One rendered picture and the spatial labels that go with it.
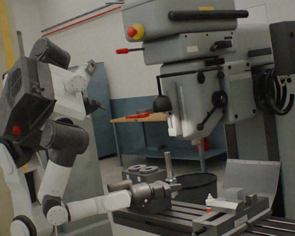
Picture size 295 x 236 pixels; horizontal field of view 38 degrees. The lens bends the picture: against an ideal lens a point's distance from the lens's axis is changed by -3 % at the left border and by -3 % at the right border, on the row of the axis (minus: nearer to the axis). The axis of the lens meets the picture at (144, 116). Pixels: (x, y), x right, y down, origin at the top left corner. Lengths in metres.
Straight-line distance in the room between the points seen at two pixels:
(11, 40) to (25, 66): 1.65
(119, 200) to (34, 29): 10.16
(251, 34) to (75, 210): 1.07
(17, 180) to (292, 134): 1.24
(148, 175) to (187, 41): 0.67
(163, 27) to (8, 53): 1.85
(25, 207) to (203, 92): 0.88
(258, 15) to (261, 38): 4.61
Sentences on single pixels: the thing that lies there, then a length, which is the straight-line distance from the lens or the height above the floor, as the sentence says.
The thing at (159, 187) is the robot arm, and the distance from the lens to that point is 1.76.
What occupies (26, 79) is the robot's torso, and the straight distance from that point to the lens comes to 1.62.
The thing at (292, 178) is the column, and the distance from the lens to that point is 2.10.
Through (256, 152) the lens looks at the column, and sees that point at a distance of 2.14.
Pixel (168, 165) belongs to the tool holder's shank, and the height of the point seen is 1.22.
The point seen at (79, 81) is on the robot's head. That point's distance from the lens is 1.63.
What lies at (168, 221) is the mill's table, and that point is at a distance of 1.94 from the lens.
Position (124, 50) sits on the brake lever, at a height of 1.70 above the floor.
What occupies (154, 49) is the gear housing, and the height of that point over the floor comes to 1.69.
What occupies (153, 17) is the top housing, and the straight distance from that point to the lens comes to 1.62.
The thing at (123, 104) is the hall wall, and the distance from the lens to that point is 9.13.
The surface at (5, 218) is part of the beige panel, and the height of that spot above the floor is 0.75.
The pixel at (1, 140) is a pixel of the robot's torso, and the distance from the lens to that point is 1.94.
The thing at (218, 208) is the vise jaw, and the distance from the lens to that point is 1.74.
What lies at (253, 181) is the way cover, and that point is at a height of 1.03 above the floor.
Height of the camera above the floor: 1.59
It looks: 5 degrees down
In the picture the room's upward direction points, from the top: 9 degrees counter-clockwise
